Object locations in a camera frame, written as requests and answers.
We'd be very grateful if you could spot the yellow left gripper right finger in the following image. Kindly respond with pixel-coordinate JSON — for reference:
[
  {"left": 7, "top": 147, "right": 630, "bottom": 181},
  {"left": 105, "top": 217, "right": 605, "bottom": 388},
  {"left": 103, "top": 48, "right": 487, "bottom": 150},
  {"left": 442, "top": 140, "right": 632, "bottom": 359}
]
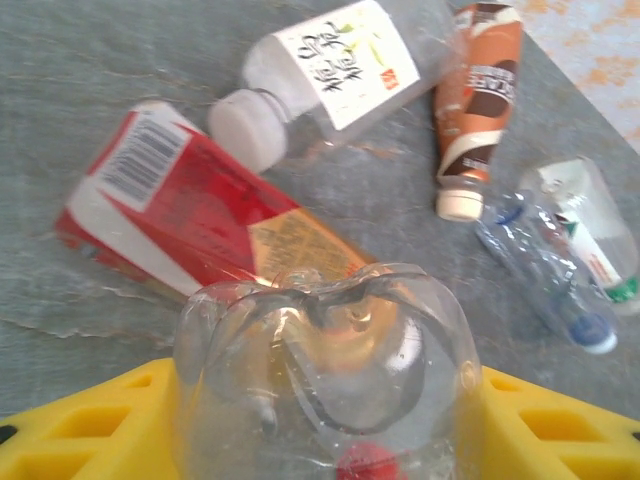
[{"left": 474, "top": 364, "right": 640, "bottom": 480}]

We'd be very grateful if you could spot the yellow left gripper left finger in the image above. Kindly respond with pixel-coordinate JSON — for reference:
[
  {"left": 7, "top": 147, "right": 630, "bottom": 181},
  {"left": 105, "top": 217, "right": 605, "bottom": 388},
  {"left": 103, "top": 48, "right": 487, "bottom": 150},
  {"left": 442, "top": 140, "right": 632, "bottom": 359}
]
[{"left": 0, "top": 357, "right": 186, "bottom": 480}]

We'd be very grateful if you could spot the crushed clear bottle blue cap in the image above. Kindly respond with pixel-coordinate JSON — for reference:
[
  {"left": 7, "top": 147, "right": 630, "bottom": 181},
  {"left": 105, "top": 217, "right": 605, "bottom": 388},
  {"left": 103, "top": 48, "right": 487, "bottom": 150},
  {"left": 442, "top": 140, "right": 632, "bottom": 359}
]
[{"left": 474, "top": 192, "right": 619, "bottom": 355}]

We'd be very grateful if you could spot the clear bottle with red cap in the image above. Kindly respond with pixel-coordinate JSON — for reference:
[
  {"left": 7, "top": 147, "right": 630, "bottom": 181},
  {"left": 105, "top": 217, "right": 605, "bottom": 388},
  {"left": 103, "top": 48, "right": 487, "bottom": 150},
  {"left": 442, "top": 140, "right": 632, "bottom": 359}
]
[{"left": 172, "top": 262, "right": 484, "bottom": 480}]

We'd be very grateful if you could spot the red label plastic bottle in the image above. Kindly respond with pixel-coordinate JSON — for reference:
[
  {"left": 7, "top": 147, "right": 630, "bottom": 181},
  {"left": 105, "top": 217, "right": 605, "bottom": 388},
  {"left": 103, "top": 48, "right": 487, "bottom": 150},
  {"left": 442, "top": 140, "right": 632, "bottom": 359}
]
[{"left": 53, "top": 99, "right": 381, "bottom": 306}]

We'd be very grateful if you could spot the white label bottle white cap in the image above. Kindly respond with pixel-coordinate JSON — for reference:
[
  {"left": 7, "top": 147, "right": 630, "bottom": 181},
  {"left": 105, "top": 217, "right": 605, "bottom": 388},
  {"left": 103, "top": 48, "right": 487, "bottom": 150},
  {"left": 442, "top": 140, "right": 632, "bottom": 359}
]
[{"left": 207, "top": 0, "right": 464, "bottom": 174}]

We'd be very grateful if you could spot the clear bottle with green cap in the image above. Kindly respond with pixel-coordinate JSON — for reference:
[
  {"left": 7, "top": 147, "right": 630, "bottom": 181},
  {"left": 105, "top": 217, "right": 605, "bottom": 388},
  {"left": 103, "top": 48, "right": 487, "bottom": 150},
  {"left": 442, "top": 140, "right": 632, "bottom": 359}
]
[{"left": 519, "top": 155, "right": 640, "bottom": 317}]

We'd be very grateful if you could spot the brown label bottle cream cap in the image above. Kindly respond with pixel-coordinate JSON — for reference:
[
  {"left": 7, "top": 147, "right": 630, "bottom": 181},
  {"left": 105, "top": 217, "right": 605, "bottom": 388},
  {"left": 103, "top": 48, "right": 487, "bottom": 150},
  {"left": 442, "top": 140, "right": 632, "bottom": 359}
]
[{"left": 432, "top": 2, "right": 525, "bottom": 222}]

